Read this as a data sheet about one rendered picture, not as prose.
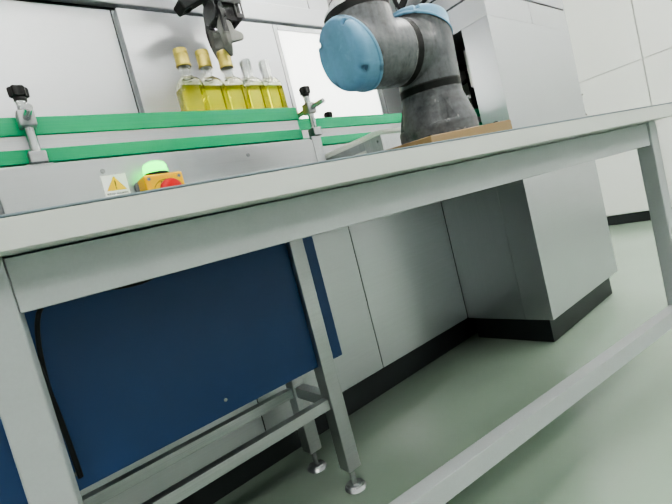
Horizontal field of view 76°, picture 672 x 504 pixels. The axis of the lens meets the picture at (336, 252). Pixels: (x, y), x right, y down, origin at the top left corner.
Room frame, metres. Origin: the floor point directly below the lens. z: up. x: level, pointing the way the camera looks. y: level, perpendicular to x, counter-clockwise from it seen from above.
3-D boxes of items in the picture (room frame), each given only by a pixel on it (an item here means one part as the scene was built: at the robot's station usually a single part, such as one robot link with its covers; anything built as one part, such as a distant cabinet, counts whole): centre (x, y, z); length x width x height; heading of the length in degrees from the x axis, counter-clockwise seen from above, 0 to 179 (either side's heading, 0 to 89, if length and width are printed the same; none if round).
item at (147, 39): (1.42, 0.04, 1.15); 0.90 x 0.03 x 0.34; 128
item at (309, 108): (1.13, -0.01, 0.95); 0.17 x 0.03 x 0.12; 38
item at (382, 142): (1.15, -0.14, 0.79); 0.27 x 0.17 x 0.08; 38
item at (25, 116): (0.72, 0.43, 0.94); 0.07 x 0.04 x 0.13; 38
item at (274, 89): (1.23, 0.07, 0.99); 0.06 x 0.06 x 0.21; 39
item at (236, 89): (1.16, 0.16, 0.99); 0.06 x 0.06 x 0.21; 38
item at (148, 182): (0.81, 0.29, 0.79); 0.07 x 0.07 x 0.07; 38
